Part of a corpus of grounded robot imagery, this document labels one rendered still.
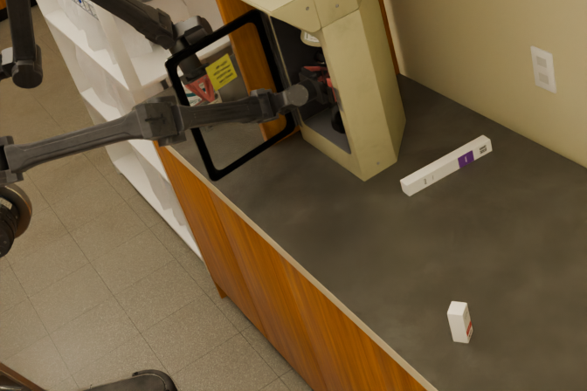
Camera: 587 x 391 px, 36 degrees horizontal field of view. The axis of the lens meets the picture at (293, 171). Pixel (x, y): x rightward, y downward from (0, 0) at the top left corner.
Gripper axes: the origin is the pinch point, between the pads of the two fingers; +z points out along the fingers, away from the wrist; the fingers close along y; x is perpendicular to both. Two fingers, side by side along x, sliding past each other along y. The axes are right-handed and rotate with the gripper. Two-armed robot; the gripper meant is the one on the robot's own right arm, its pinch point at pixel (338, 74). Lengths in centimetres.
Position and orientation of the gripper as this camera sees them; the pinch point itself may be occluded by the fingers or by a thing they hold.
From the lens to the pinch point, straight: 245.3
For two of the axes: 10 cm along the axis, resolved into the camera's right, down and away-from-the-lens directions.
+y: -5.2, -3.6, 7.8
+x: 2.3, 8.1, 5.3
